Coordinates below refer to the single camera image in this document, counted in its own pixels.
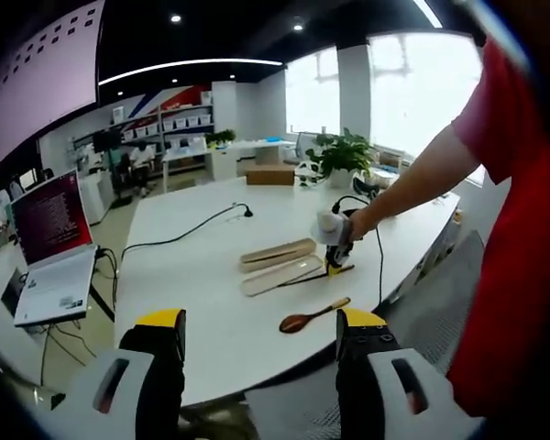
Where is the small green plant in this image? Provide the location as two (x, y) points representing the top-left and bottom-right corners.
(204, 128), (237, 148)

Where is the person's right hand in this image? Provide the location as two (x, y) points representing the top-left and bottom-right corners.
(349, 204), (383, 243)

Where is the dark wooden chopstick utensil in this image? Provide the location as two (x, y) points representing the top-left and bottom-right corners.
(278, 263), (357, 288)

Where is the black monitor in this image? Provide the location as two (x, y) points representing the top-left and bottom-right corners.
(92, 129), (122, 153)

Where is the dark wooden spoon utensil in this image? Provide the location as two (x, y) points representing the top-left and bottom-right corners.
(278, 296), (352, 335)

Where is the black curved device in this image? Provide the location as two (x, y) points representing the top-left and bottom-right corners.
(351, 176), (382, 200)

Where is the white desk cabinet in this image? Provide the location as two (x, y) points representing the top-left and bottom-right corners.
(161, 136), (240, 183)

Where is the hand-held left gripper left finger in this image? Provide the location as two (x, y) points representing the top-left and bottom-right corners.
(67, 308), (188, 440)

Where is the long ceiling light strip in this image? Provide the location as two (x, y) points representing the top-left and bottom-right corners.
(412, 0), (444, 28)
(97, 58), (289, 87)

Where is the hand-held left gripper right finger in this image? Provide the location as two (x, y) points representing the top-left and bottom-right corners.
(335, 306), (469, 440)

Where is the white laptop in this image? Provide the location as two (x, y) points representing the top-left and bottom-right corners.
(9, 167), (98, 328)

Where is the beige cutlery case base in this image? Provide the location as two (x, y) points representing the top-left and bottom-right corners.
(239, 236), (318, 276)

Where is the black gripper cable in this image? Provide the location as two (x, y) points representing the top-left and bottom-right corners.
(331, 195), (387, 307)

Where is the large potted green plant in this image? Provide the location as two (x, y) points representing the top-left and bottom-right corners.
(297, 126), (378, 189)

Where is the brown cardboard box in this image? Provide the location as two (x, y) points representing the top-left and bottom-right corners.
(245, 163), (297, 186)

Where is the person in red shirt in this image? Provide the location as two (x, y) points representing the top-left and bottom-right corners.
(446, 34), (550, 419)

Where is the row of white storage bins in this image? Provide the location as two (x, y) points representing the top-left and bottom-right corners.
(122, 113), (213, 139)

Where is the black table cable with plug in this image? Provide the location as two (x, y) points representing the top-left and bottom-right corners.
(120, 202), (255, 267)

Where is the metal storage shelf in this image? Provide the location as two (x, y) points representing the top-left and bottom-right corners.
(109, 104), (215, 155)

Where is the window with blinds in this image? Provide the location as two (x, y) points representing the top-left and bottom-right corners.
(368, 31), (486, 158)
(285, 45), (341, 135)

